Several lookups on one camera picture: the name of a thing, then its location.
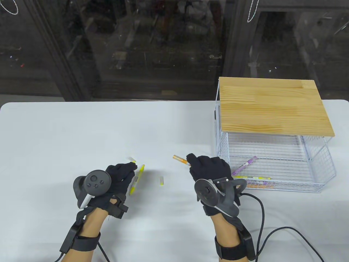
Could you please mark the person's left hand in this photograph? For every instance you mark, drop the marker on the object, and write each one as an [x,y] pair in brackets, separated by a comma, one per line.
[120,174]

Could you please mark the person's right hand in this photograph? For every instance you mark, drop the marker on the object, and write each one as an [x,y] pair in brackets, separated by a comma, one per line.
[210,166]

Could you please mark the yellow double-ended highlighter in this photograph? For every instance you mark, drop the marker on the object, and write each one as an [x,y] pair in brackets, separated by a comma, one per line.
[253,178]
[132,188]

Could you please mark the yellow-tipped clear highlighter cap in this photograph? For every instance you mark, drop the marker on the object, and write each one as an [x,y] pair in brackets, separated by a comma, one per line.
[132,159]

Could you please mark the orange double-ended highlighter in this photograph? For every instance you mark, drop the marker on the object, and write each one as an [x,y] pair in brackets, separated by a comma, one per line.
[180,159]
[252,186]

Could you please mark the purple double-ended highlighter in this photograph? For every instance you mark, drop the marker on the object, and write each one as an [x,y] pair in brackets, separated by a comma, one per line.
[244,165]
[265,183]

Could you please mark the person's right forearm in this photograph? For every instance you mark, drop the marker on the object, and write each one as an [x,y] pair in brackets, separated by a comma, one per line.
[226,226]

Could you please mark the black left hand controller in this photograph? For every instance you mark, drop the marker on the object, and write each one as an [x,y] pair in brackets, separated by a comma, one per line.
[95,181]

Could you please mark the black hand controller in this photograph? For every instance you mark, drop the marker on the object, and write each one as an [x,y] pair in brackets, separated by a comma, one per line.
[207,192]
[95,181]

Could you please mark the black right hand controller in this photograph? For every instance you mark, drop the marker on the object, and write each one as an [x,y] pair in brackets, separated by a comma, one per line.
[207,192]

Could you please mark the black left wrist sensor box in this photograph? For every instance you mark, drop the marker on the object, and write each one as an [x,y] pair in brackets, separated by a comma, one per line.
[69,237]

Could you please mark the black wrist sensor box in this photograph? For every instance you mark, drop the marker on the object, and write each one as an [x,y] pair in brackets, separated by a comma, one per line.
[69,237]
[248,243]

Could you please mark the black right wrist sensor box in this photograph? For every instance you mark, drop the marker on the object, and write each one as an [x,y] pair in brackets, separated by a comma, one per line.
[248,243]

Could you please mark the dark window mullion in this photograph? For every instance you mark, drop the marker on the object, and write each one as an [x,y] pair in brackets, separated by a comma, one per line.
[62,60]
[234,49]

